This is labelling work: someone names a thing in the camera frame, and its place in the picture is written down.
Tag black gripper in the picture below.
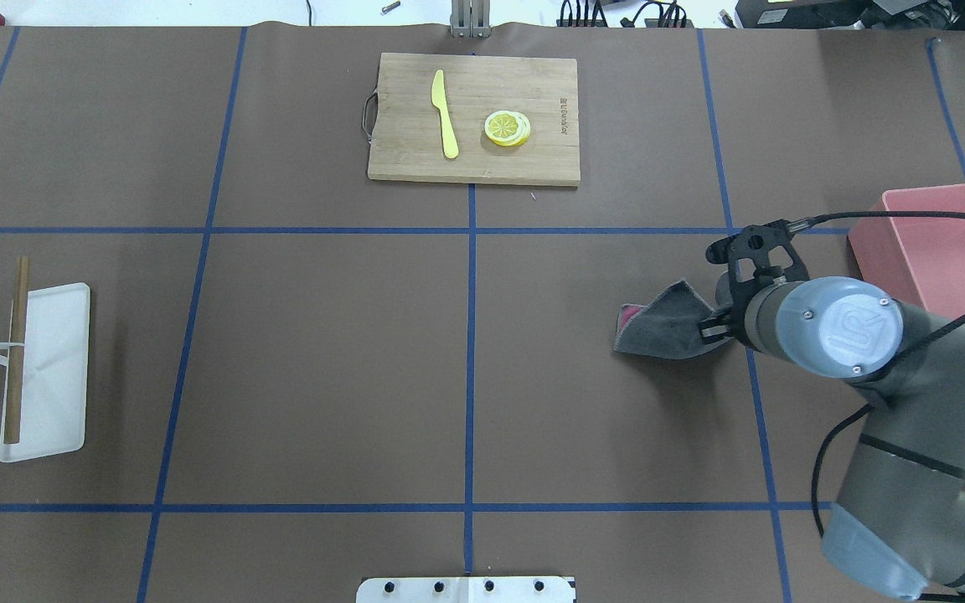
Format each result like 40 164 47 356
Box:
699 272 756 346

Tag grey and pink cloth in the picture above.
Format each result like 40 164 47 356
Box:
613 279 725 360

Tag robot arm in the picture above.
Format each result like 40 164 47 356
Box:
715 277 965 600

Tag pink plastic bin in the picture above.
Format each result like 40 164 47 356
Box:
848 183 965 319

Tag lemon slice toy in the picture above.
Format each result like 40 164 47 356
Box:
483 110 532 147

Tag yellow plastic knife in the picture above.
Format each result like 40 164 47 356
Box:
430 69 460 160

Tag bamboo cutting board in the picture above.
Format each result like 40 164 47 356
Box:
367 53 581 188

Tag white rectangular tray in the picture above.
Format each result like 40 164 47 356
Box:
0 282 91 463

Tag wooden chopstick near tray centre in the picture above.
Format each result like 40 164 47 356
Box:
3 255 30 444

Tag aluminium frame post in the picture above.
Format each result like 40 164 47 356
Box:
449 0 493 39

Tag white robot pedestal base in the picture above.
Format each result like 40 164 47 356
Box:
355 575 578 602

